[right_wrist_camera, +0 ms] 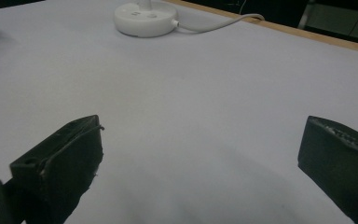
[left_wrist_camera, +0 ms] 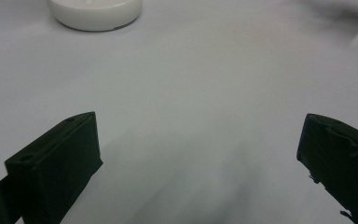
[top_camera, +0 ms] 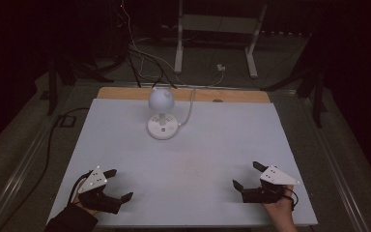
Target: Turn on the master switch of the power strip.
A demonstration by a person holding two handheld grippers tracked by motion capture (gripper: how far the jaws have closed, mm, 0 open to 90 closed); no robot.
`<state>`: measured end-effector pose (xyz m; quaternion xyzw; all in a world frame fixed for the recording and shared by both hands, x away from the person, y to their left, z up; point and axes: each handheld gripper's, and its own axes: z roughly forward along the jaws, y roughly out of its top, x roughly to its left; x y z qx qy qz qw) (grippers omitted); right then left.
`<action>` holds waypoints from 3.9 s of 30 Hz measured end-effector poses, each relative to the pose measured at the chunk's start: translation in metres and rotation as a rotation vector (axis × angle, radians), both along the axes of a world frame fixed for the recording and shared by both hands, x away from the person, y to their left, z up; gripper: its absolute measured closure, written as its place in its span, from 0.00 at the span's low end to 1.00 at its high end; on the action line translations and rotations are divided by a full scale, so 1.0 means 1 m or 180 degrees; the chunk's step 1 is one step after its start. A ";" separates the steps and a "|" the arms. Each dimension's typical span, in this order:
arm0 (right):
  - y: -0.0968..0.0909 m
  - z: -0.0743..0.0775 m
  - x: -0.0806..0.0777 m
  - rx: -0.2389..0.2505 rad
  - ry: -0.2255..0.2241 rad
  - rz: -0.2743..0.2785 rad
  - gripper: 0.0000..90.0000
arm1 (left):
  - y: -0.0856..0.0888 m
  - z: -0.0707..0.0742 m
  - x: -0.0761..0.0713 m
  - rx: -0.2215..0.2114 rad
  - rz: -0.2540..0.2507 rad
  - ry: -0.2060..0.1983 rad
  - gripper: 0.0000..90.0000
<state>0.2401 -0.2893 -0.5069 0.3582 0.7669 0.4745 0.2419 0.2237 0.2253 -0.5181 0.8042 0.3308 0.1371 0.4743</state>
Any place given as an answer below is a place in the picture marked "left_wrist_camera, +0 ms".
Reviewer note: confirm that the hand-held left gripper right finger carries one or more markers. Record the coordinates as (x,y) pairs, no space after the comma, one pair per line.
(338,158)

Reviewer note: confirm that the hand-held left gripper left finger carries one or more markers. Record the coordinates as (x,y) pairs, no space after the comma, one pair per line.
(54,161)

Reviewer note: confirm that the white round dish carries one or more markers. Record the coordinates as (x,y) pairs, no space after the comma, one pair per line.
(94,14)

